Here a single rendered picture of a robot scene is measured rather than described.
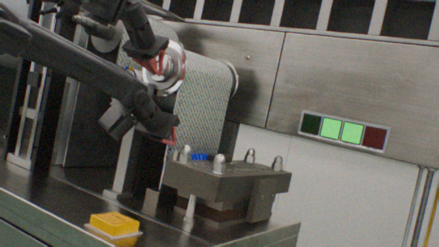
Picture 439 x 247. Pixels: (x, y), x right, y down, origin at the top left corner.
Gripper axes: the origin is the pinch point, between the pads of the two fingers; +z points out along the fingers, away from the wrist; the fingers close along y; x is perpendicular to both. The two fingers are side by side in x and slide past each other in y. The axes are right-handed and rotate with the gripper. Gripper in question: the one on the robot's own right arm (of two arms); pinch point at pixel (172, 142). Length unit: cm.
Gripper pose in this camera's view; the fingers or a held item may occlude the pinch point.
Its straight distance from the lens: 116.2
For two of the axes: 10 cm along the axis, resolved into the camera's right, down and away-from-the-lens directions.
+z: 3.7, 5.5, 7.5
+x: 4.5, -8.1, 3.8
